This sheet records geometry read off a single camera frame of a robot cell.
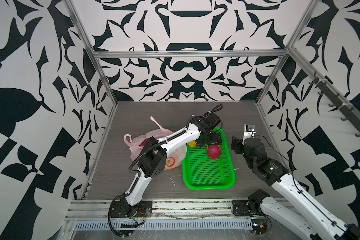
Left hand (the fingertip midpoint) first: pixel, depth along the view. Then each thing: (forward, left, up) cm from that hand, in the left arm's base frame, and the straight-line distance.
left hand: (216, 141), depth 84 cm
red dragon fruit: (-4, +1, -5) cm, 6 cm away
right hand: (-3, -11, +9) cm, 14 cm away
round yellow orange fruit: (-13, +16, +21) cm, 29 cm away
